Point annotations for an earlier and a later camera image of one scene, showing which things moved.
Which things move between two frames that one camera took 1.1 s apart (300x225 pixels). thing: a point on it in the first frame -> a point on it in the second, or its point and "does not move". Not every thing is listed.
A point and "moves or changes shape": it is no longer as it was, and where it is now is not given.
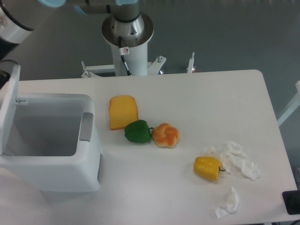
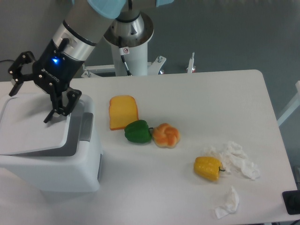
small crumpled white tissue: x=232 y=201 does not move
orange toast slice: x=122 y=111 does not move
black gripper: x=6 y=48 -> x=55 y=70
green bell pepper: x=138 y=131 does not move
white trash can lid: x=8 y=110 moves or changes shape
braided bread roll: x=165 y=136 does not move
